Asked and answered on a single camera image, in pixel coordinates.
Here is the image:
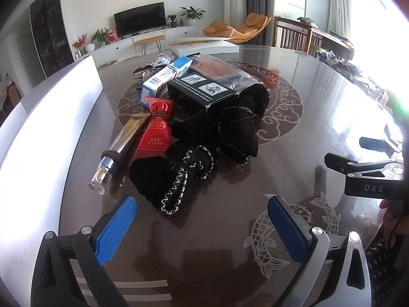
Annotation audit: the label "red foil snack packet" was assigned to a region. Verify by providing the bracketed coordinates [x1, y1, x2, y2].
[133, 97, 173, 160]

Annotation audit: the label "orange phone case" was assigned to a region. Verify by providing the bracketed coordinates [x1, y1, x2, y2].
[190, 54, 262, 92]

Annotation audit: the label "black knit glove with trim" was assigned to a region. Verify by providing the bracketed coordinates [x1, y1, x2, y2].
[129, 141, 217, 216]

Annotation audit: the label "person's right hand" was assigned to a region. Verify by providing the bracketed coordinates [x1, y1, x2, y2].
[379, 200, 409, 249]

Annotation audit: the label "gold silver cosmetic tube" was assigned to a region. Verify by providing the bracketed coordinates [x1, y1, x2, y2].
[88, 113, 151, 195]

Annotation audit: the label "black fuzzy glove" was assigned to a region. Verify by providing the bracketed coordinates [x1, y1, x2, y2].
[171, 83, 270, 165]

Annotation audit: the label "white cardboard storage box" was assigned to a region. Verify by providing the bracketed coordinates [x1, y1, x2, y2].
[1, 56, 103, 306]

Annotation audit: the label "wooden slatted chair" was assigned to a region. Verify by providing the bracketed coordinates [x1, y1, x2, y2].
[274, 17, 323, 54]

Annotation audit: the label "black cardboard box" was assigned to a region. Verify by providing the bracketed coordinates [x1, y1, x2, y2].
[167, 72, 238, 114]

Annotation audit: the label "orange rocking lounge chair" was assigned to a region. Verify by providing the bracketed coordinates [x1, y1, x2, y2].
[203, 13, 272, 44]

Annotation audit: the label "blue white carton box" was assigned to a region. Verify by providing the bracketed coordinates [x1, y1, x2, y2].
[140, 56, 193, 107]

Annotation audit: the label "silver foil packets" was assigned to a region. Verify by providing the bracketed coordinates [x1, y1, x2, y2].
[132, 54, 174, 83]

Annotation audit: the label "white flat box lid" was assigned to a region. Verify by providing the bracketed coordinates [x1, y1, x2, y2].
[171, 37, 239, 57]

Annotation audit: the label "red flowers white vase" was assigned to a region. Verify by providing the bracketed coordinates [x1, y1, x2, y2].
[71, 33, 96, 56]

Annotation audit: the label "small wooden bench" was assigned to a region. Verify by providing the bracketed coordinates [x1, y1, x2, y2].
[134, 35, 166, 56]

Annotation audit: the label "green potted plant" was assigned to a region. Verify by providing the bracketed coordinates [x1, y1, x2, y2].
[180, 6, 206, 26]

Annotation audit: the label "black display cabinet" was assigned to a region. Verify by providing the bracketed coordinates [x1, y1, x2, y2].
[29, 0, 73, 78]

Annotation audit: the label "white tv cabinet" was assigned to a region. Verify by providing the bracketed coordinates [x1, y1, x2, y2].
[90, 26, 203, 66]

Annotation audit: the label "black flat television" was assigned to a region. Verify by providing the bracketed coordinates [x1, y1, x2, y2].
[114, 2, 166, 37]

